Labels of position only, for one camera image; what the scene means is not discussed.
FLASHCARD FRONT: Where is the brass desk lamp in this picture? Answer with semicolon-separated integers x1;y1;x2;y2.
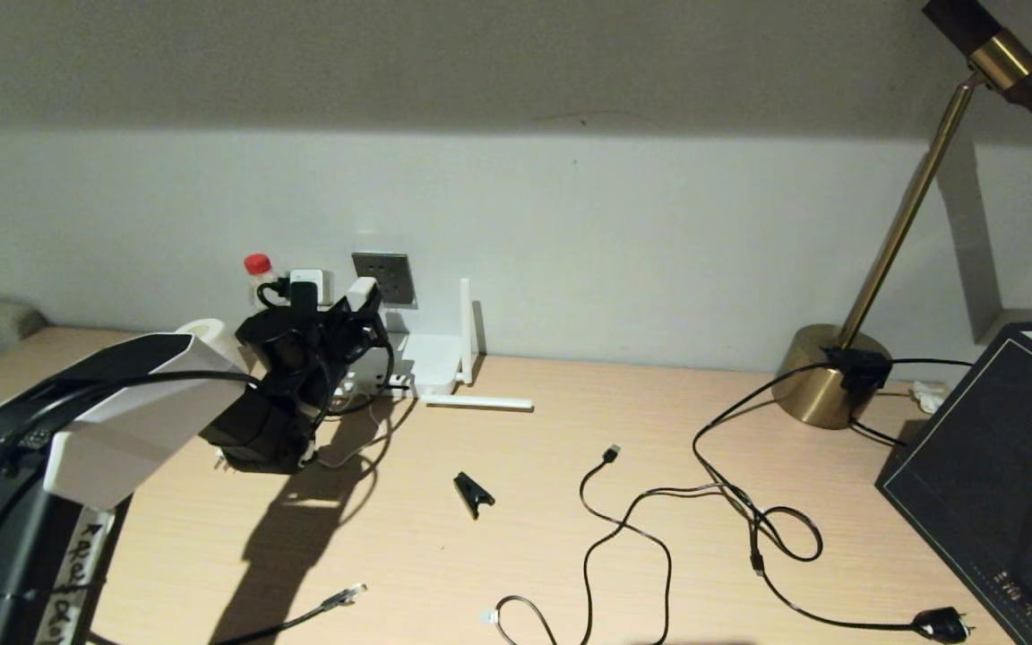
771;0;1032;430

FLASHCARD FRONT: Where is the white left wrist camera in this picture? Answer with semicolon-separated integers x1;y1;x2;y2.
288;268;336;311

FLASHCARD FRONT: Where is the grey wall socket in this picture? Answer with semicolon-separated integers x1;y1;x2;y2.
351;251;417;306

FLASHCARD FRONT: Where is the dark gift bag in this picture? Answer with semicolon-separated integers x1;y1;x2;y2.
874;307;1032;645

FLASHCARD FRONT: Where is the white adapter cable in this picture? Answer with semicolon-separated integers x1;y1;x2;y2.
313;392;418;472

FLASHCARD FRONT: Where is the black cable clip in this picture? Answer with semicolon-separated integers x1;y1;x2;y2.
824;347;892;396

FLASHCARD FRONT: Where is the small black clip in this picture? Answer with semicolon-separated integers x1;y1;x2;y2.
452;471;497;521

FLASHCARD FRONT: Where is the black USB cable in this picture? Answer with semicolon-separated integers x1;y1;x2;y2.
478;443;764;645

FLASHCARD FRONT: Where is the black lamp power cord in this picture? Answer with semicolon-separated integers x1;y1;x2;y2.
692;357;976;645

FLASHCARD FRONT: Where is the white router with antennas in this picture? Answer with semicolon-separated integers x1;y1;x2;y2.
337;277;536;413

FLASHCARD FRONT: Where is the small white plastic piece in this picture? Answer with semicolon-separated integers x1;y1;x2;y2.
908;380;949;415

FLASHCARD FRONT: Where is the red capped water bottle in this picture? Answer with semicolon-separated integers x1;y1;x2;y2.
244;253;277;307

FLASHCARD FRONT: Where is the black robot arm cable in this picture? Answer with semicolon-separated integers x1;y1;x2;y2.
0;369;262;469

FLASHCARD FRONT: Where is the black ethernet cable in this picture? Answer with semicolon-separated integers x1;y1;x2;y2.
210;583;368;645

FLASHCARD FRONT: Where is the white paper roll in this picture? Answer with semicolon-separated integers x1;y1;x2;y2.
176;317;250;375

